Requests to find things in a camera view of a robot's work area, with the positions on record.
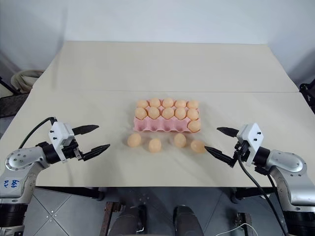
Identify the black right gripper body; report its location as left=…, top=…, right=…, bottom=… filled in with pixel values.
left=232, top=137, right=251, bottom=163

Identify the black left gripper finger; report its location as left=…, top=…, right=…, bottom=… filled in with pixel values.
left=82, top=144, right=111, bottom=162
left=72, top=124, right=100, bottom=137

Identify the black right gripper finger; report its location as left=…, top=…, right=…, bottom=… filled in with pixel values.
left=204, top=146, right=235, bottom=168
left=216, top=126, right=240, bottom=138

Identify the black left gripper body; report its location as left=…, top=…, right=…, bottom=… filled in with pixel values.
left=61, top=138, right=86, bottom=162

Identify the pink egg tray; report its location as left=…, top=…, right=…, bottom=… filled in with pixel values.
left=133, top=97, right=203, bottom=134

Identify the rusty metal bar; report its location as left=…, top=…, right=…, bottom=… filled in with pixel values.
left=101, top=201, right=124, bottom=236
left=235, top=212, right=253, bottom=236

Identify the dark rounded robot leg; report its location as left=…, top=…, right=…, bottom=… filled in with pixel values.
left=112, top=205, right=148, bottom=236
left=173, top=205, right=205, bottom=236

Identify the black metal stand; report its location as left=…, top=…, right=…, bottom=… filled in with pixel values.
left=298, top=78, right=315, bottom=109

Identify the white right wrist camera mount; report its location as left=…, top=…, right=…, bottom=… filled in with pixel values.
left=236, top=122, right=266, bottom=167

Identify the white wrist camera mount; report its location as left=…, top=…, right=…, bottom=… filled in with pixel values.
left=48, top=120, right=76, bottom=163
left=236, top=122, right=266, bottom=167

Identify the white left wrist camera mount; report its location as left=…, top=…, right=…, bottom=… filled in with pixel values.
left=48, top=120, right=76, bottom=163

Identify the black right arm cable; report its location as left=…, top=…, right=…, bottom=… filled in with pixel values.
left=239, top=157, right=290, bottom=236

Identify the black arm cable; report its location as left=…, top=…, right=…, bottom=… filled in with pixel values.
left=18, top=117, right=57, bottom=149
left=239, top=157, right=290, bottom=236

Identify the black table frame foot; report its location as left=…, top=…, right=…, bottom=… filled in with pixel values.
left=230, top=187, right=272, bottom=204
left=36, top=186, right=105, bottom=202

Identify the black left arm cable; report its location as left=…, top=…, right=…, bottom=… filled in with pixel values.
left=18, top=117, right=57, bottom=149

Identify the thin white cable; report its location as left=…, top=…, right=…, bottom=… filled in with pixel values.
left=216, top=222, right=252, bottom=236

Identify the beige coiled hose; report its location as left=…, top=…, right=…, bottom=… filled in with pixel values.
left=10, top=69, right=45, bottom=94

